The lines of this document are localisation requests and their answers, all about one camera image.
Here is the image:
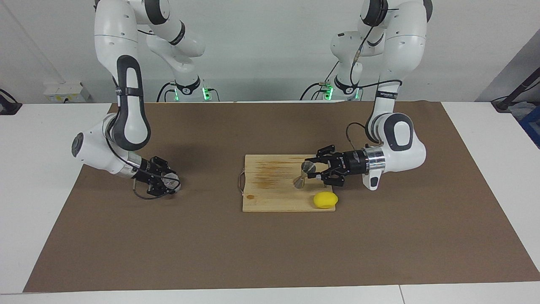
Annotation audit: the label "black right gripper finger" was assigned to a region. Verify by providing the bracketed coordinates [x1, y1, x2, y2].
[151, 156, 178, 174]
[146, 179, 177, 197]

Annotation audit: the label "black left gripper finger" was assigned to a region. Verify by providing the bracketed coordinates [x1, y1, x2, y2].
[305, 146, 338, 166]
[314, 169, 346, 187]

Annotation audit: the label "small clear glass cup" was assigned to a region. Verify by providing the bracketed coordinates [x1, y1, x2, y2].
[163, 172, 181, 193]

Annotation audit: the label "steel double jigger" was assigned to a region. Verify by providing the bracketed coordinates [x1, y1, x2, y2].
[293, 160, 316, 190]

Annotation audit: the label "yellow lemon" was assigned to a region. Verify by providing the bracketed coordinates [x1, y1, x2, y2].
[313, 192, 339, 209]

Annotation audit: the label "bamboo cutting board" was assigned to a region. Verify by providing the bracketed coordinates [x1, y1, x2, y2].
[238, 154, 337, 213]

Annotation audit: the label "brown table mat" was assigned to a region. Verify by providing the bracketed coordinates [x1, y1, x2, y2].
[23, 101, 540, 293]

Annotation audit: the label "black stand pole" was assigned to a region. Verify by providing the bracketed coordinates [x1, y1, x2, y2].
[491, 68, 540, 112]

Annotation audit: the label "blue crate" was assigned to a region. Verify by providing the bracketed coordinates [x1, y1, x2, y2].
[518, 106, 540, 149]

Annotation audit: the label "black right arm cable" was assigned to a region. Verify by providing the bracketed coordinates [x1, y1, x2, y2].
[105, 76, 182, 200]

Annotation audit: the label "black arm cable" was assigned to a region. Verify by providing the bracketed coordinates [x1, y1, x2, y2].
[105, 76, 182, 200]
[346, 0, 402, 148]

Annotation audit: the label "black left base cables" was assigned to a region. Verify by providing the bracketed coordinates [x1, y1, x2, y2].
[300, 59, 338, 101]

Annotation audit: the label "black base cables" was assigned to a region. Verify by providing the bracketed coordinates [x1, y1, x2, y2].
[300, 59, 338, 101]
[157, 81, 178, 103]

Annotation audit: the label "black right base cables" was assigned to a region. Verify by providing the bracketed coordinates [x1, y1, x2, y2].
[157, 81, 178, 103]

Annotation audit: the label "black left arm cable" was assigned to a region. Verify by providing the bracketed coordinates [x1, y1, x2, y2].
[346, 0, 402, 148]

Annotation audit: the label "white wall socket box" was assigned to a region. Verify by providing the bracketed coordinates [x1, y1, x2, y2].
[43, 82, 91, 103]

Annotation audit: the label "black clamp mount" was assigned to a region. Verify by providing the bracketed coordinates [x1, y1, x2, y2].
[0, 89, 22, 115]

